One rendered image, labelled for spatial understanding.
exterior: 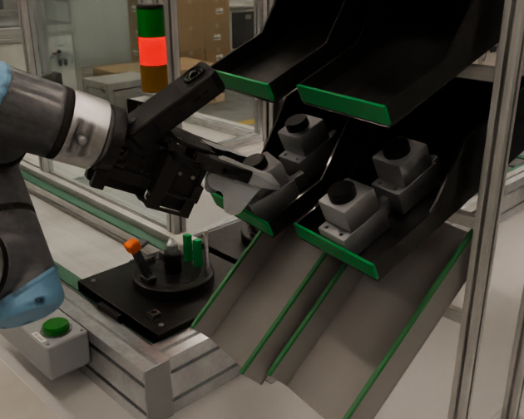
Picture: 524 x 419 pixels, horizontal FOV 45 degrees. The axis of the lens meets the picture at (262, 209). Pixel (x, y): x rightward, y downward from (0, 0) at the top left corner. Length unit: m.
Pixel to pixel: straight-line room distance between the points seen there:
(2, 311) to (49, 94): 0.21
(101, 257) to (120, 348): 0.42
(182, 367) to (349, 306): 0.28
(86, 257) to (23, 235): 0.70
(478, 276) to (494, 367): 0.43
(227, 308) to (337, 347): 0.19
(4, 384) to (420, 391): 0.66
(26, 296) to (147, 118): 0.21
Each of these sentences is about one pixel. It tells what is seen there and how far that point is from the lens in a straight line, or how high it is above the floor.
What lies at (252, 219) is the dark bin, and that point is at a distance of 0.75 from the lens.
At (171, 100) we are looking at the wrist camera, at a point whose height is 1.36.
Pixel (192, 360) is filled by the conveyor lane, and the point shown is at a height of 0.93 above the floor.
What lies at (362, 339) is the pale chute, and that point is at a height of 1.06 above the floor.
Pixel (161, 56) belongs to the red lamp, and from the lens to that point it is 1.20.
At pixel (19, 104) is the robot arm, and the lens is 0.62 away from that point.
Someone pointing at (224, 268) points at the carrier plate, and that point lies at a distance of 1.15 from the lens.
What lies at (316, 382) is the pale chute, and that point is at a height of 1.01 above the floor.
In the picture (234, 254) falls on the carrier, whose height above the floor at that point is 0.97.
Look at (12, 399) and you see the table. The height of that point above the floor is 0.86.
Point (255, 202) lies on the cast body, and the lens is 0.75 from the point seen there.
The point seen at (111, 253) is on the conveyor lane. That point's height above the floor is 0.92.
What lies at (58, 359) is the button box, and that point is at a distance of 1.02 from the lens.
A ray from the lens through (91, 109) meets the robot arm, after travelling 0.65.
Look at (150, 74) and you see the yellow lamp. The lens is 1.20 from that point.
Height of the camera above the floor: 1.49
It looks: 22 degrees down
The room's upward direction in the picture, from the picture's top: straight up
